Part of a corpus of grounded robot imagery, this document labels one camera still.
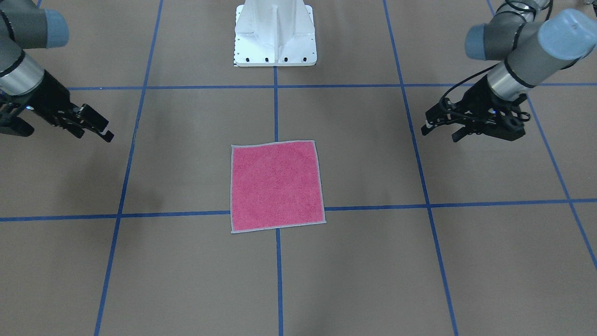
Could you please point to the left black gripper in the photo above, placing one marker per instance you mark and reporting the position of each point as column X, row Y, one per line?
column 476, row 100

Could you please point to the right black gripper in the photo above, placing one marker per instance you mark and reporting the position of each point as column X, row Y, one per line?
column 50, row 99

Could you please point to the pink towel with grey back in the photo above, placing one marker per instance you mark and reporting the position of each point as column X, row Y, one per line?
column 275, row 185

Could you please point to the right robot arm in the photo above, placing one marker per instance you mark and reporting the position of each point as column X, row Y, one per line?
column 26, row 85

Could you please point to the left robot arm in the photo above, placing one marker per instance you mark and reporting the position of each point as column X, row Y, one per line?
column 527, row 53

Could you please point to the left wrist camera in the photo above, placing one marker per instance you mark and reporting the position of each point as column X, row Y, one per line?
column 505, row 127

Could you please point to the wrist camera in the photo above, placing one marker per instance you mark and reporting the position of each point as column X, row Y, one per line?
column 11, row 122
column 505, row 127

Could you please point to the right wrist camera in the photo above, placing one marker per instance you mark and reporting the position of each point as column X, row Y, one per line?
column 11, row 122

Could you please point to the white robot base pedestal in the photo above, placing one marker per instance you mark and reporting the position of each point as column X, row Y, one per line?
column 274, row 33

